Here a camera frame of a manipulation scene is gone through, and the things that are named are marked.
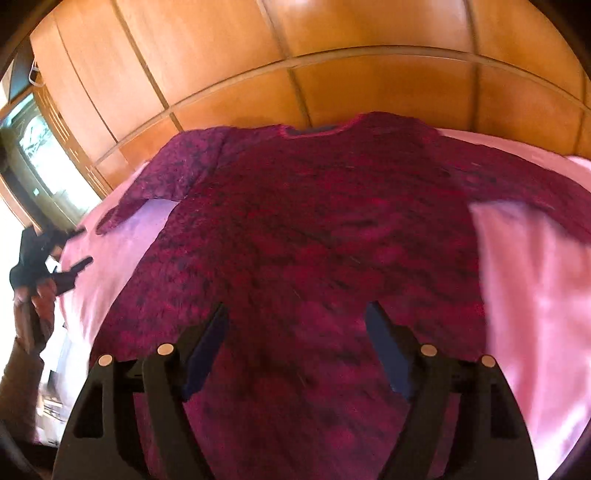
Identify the red black floral sweater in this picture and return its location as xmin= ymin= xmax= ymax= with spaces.
xmin=92 ymin=112 xmax=590 ymax=479

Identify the person's left forearm brown sleeve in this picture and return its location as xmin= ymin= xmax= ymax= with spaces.
xmin=0 ymin=339 xmax=44 ymax=443

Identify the person's left hand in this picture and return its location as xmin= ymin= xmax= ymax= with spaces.
xmin=14 ymin=279 xmax=56 ymax=356

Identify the wooden framed mirror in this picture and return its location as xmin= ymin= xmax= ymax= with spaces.
xmin=1 ymin=94 xmax=101 ymax=230

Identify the wooden panelled headboard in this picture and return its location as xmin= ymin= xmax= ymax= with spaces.
xmin=30 ymin=1 xmax=590 ymax=196

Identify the pink satin bedspread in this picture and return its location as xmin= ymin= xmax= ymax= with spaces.
xmin=38 ymin=127 xmax=591 ymax=480

